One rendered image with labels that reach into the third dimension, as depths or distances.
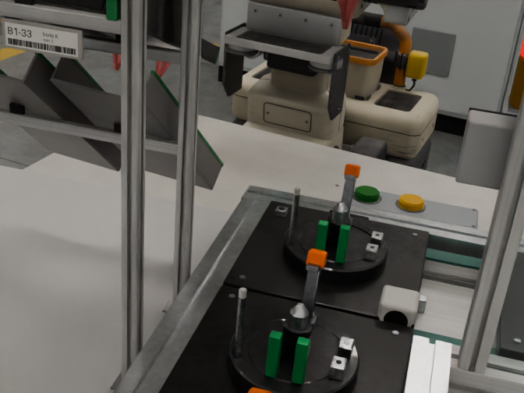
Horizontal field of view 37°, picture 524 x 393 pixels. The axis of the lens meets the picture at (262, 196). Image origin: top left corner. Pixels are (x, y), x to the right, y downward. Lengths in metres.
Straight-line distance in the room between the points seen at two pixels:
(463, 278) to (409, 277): 0.14
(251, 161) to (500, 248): 0.81
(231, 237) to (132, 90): 0.38
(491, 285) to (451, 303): 0.24
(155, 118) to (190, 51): 0.09
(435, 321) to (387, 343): 0.16
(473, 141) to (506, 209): 0.08
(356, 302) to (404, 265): 0.12
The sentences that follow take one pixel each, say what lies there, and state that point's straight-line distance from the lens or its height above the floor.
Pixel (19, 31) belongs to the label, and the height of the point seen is 1.29.
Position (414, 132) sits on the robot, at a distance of 2.05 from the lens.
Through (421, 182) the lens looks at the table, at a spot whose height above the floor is 0.86.
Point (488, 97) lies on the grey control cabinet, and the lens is 4.13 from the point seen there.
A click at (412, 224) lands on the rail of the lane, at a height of 0.96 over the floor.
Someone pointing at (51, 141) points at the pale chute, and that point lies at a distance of 1.21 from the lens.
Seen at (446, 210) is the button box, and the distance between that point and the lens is 1.26.
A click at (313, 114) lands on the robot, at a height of 0.87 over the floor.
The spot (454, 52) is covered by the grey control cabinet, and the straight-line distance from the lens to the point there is 4.10.
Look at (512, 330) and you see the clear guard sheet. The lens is 0.91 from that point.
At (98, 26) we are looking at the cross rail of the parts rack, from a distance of 0.79.
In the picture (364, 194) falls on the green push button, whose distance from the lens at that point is 1.23.
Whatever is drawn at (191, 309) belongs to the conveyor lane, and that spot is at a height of 0.95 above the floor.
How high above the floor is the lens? 1.52
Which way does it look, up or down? 27 degrees down
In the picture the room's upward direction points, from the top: 5 degrees clockwise
